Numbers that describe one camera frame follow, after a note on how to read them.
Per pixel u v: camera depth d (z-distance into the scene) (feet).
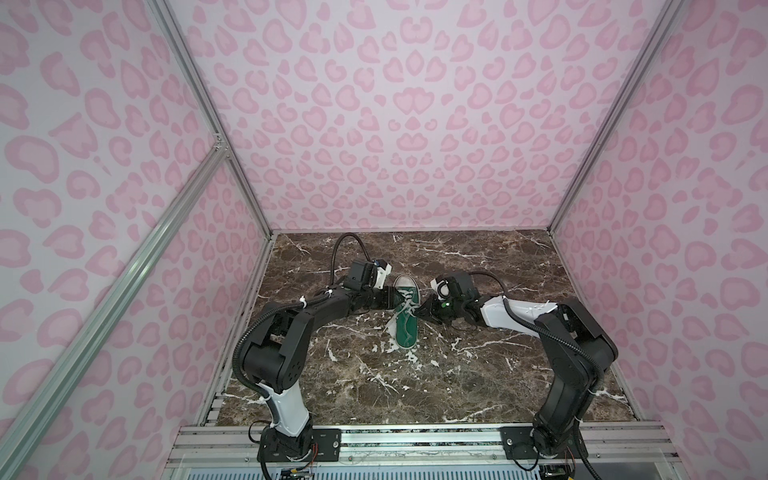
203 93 2.68
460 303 2.47
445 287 2.63
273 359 1.58
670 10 2.27
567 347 1.50
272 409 1.79
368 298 2.62
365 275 2.52
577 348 1.49
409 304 3.04
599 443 2.45
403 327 2.96
